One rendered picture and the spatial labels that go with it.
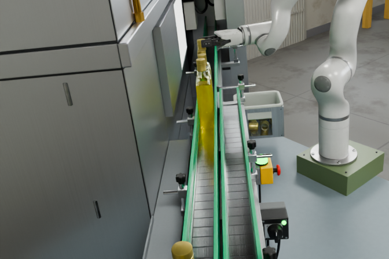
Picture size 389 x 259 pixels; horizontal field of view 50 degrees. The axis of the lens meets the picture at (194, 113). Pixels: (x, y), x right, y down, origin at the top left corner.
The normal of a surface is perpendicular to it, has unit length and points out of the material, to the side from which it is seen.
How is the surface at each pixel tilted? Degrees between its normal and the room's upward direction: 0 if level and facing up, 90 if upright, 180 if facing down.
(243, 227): 0
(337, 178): 90
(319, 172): 90
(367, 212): 0
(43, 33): 90
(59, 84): 90
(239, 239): 0
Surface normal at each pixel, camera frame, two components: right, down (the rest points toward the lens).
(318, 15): 0.59, 0.27
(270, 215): -0.11, -0.91
